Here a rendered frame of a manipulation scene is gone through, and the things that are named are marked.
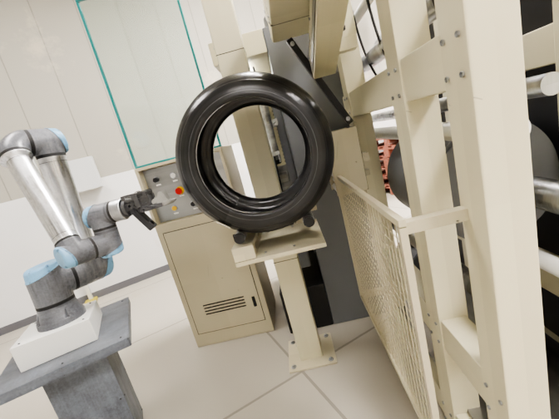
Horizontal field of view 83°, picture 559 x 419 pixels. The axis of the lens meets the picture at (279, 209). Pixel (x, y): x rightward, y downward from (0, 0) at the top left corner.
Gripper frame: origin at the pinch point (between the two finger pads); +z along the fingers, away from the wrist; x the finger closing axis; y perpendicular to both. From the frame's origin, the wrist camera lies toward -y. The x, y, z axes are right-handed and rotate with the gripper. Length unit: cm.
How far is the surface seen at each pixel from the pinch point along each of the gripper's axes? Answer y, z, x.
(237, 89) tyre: 33, 38, -13
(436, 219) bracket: -12, 78, -57
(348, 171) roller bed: -9, 76, 21
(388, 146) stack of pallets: -38, 194, 336
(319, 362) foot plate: -108, 40, 24
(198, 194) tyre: 1.7, 14.6, -12.3
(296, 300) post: -71, 36, 28
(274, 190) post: -10.5, 39.4, 28.3
